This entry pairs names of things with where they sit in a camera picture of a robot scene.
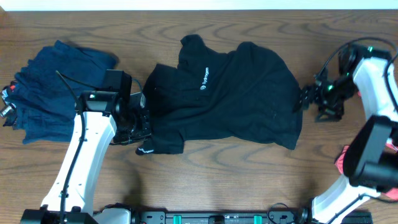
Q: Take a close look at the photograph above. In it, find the red t-shirt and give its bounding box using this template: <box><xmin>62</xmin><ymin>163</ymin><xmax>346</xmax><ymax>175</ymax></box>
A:
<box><xmin>334</xmin><ymin>90</ymin><xmax>398</xmax><ymax>200</ymax></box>

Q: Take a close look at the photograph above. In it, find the black t-shirt with white logo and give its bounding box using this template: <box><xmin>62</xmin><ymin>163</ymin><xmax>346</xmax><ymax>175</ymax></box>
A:
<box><xmin>136</xmin><ymin>35</ymin><xmax>302</xmax><ymax>155</ymax></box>

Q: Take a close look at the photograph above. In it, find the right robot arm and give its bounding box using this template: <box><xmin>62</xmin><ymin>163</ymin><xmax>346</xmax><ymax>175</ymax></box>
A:
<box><xmin>294</xmin><ymin>40</ymin><xmax>397</xmax><ymax>223</ymax></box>

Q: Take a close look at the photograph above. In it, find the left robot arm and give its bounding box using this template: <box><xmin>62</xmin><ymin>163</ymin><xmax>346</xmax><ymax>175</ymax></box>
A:
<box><xmin>21</xmin><ymin>90</ymin><xmax>150</xmax><ymax>223</ymax></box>

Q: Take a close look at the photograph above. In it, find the folded navy blue garment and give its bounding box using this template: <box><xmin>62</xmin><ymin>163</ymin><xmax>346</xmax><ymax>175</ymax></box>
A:
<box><xmin>7</xmin><ymin>40</ymin><xmax>118</xmax><ymax>144</ymax></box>

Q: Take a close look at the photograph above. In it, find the dark garment with printed graphic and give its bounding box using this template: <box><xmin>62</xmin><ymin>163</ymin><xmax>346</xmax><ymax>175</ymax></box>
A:
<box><xmin>1</xmin><ymin>80</ymin><xmax>17</xmax><ymax>129</ymax></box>

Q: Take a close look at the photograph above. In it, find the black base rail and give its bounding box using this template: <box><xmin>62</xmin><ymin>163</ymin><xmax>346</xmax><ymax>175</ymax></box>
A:
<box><xmin>93</xmin><ymin>211</ymin><xmax>374</xmax><ymax>224</ymax></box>

